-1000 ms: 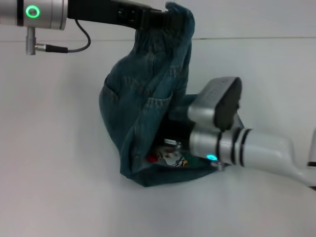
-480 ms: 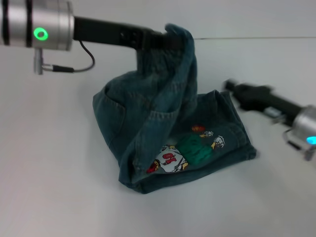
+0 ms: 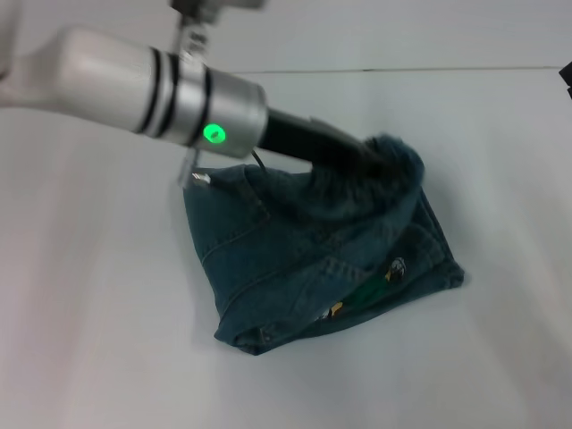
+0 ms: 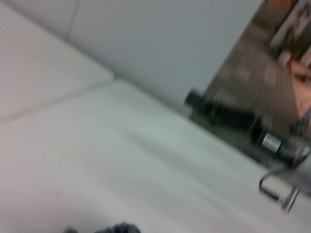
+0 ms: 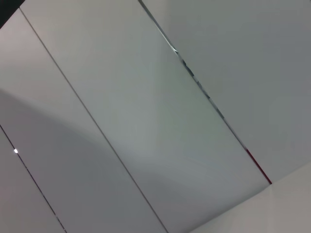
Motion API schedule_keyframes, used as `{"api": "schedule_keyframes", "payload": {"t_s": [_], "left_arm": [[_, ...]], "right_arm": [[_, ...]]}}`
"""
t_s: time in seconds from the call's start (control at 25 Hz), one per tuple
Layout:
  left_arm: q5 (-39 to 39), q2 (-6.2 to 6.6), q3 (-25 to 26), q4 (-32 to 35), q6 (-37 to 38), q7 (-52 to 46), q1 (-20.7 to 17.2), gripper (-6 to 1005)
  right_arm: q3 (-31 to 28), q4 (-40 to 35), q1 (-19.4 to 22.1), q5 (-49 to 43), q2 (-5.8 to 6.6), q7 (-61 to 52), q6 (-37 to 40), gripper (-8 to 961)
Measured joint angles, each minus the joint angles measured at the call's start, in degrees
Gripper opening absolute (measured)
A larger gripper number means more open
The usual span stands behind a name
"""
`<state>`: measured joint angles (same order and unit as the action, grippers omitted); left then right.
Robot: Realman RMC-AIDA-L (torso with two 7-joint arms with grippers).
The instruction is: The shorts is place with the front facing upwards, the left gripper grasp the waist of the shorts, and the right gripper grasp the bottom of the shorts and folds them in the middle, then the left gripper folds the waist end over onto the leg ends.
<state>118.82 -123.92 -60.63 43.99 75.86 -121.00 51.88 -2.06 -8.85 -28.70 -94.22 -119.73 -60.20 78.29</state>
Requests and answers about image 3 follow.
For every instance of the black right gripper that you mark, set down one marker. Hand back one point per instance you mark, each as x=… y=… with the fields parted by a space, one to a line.
x=567 y=78

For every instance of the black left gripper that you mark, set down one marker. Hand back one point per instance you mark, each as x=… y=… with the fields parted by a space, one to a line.
x=313 y=138

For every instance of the blue denim shorts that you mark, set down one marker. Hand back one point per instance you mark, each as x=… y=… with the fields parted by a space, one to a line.
x=322 y=250

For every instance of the silver usb plug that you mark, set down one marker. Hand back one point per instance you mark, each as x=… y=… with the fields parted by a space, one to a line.
x=202 y=179

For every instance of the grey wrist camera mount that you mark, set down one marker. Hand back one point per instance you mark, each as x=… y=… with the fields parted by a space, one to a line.
x=196 y=31

